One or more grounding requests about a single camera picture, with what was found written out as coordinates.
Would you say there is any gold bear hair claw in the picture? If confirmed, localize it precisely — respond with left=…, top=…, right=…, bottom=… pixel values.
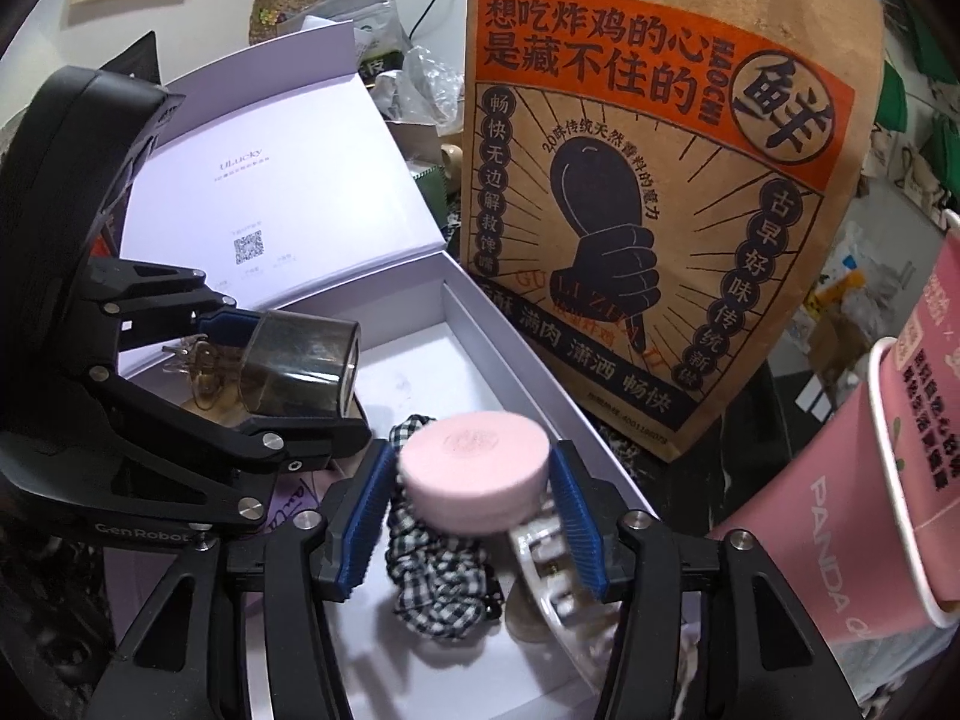
left=163, top=335, right=242, bottom=411

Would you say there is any dark smoky square container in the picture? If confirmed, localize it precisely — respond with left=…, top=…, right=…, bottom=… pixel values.
left=239, top=312, right=361, bottom=418

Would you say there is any pearl white hair claw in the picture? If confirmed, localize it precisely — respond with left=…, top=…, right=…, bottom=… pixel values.
left=505, top=493, right=620, bottom=692

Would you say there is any purple signed card box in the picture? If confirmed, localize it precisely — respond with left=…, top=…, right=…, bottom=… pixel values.
left=260, top=470, right=338, bottom=533

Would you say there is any black white gingham scrunchie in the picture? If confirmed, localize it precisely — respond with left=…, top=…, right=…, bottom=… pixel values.
left=382, top=411, right=497, bottom=642

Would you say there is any pink round compact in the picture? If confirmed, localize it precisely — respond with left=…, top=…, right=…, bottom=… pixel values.
left=398, top=411, right=551, bottom=536

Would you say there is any lower pink panda cup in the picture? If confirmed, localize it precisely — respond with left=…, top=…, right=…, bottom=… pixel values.
left=711, top=385, right=958, bottom=644

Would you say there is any lavender open gift box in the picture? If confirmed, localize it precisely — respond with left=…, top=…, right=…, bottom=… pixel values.
left=110, top=19, right=662, bottom=720

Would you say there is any upper pink paper cup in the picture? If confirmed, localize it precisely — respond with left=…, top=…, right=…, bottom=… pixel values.
left=871, top=211, right=958, bottom=626

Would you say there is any brown fried chicken paper bag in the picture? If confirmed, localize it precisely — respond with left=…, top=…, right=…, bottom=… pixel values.
left=460, top=0, right=884, bottom=461

